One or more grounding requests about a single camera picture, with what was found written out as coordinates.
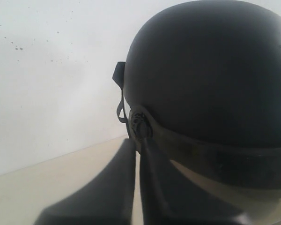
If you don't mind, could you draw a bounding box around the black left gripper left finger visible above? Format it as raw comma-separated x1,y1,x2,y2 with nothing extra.
35,139,136,225

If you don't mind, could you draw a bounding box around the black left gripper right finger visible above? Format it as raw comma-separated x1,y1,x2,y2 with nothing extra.
140,138,250,225

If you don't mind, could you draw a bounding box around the black helmet with visor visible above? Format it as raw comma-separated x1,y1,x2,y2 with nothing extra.
113,0,281,189

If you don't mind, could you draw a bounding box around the white mannequin head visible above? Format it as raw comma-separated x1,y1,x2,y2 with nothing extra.
171,160,281,225

